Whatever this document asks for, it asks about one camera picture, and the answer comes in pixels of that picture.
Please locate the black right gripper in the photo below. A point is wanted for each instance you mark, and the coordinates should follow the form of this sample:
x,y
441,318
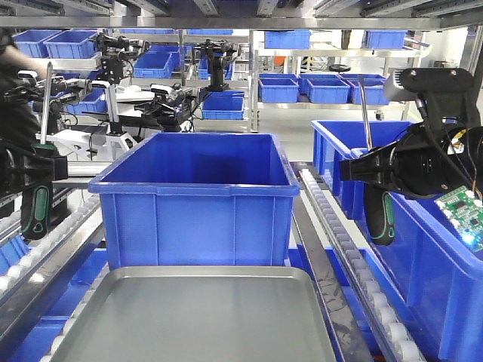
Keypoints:
x,y
423,162

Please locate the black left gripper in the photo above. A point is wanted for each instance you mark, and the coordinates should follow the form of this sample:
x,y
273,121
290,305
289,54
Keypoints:
x,y
22,168

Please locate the green-handled screwdriver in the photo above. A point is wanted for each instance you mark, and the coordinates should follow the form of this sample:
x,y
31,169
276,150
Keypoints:
x,y
38,200
380,229

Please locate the grey metal tray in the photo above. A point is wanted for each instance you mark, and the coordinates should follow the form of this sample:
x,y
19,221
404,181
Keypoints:
x,y
197,313

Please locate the green circuit board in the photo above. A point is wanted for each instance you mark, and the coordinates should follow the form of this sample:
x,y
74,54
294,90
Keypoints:
x,y
463,209

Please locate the blue bin at right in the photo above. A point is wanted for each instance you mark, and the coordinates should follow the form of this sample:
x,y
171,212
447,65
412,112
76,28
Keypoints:
x,y
436,274

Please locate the metal shelf rack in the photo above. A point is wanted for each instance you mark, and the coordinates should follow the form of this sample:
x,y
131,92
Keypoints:
x,y
251,15

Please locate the large blue bin on rack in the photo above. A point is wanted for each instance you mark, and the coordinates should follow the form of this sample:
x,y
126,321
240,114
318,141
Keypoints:
x,y
198,199

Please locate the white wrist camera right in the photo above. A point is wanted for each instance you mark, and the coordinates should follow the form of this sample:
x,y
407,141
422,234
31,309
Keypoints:
x,y
453,89

